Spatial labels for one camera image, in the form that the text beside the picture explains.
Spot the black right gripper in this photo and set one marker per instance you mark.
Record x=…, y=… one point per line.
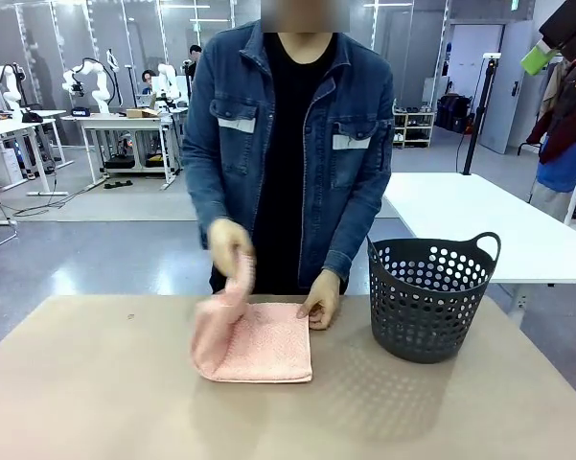
x=570, y=24

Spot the pink terry towel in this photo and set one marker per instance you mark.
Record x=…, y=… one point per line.
x=268, y=345

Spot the person's left forearm denim sleeve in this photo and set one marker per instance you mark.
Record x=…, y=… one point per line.
x=354, y=230

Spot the person's right forearm denim sleeve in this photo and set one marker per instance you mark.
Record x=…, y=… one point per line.
x=201, y=206

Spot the white robot arm black gripper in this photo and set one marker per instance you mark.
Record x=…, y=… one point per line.
x=98, y=81

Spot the white robot arm on desk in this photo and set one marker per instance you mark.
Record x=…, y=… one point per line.
x=168, y=79

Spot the person's left hand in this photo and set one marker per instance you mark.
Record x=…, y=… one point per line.
x=323, y=297

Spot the person's right hand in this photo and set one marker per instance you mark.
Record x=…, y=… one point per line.
x=227, y=244

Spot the beige hanging coat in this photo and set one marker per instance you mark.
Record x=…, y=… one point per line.
x=553, y=91

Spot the dark red and blue jacket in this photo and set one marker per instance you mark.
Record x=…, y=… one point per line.
x=570, y=120

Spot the black clothes rack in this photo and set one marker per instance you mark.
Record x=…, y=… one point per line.
x=524, y=146

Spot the black suitcase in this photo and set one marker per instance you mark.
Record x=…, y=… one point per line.
x=453, y=112

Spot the light wooden shoe rack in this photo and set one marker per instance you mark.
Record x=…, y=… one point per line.
x=414, y=127

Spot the large white table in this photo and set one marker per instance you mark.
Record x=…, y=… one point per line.
x=460, y=215

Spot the dark grey perforated plastic basket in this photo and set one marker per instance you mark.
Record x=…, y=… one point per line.
x=412, y=335

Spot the person in denim jacket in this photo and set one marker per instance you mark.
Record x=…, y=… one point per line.
x=230, y=153

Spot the background person black hair standing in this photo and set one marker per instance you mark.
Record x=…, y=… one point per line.
x=195, y=53

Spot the background person seated at desk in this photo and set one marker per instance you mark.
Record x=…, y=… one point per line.
x=147, y=79

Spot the flat cardboard box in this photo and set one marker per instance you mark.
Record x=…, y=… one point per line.
x=141, y=113

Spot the white desk with cardboard box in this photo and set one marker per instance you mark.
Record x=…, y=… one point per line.
x=105, y=122

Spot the small black bag white print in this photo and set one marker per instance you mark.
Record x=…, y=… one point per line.
x=80, y=112

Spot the long white desk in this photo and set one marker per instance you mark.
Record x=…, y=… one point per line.
x=14, y=127

